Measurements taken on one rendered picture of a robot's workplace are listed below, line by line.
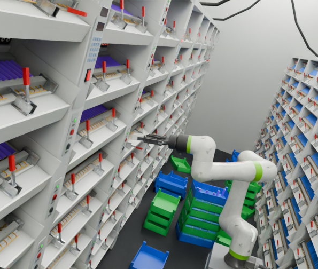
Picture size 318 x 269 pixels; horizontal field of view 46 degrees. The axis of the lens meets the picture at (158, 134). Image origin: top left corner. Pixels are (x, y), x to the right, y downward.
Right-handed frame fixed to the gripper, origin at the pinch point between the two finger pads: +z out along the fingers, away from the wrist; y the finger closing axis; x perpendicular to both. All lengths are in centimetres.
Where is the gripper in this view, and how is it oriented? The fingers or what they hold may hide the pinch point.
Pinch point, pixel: (138, 136)
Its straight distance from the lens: 195.2
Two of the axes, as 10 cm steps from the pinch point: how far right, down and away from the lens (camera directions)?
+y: 2.0, -2.1, 9.6
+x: 0.9, -9.7, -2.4
